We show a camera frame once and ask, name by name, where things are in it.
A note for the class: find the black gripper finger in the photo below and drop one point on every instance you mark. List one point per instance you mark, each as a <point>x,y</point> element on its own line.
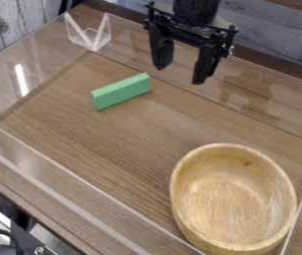
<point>162,47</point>
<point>206,64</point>

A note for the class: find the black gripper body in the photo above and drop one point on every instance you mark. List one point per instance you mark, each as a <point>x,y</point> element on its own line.
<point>193,23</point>

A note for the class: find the green rectangular block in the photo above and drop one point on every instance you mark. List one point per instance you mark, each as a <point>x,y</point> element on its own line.
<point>121,91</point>

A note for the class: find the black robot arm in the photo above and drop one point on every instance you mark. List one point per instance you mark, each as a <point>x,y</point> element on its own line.
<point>194,25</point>

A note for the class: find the round wooden bowl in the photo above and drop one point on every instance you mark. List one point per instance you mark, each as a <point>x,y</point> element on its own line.
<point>233,200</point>

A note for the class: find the clear acrylic corner bracket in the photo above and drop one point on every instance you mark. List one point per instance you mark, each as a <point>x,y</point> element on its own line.
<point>88,38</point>

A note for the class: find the clear acrylic enclosure walls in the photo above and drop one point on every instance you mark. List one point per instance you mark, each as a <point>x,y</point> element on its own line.
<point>87,170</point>

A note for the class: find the black metal mount bracket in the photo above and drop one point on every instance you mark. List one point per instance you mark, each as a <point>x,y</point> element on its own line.
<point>31,245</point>

